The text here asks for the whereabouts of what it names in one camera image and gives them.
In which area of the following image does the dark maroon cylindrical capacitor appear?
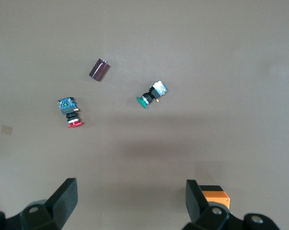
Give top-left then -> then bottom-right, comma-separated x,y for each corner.
88,58 -> 111,82

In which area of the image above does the red mushroom push button switch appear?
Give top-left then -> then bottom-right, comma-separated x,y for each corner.
57,96 -> 85,129

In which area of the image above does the orange metal box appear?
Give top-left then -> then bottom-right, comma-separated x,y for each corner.
198,184 -> 231,210

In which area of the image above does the green mushroom push button switch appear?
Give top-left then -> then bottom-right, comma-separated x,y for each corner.
137,80 -> 169,109

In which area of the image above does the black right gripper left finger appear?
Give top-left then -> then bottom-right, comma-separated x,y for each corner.
19,177 -> 78,230

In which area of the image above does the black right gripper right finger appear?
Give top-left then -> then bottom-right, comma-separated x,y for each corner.
182,179 -> 231,230

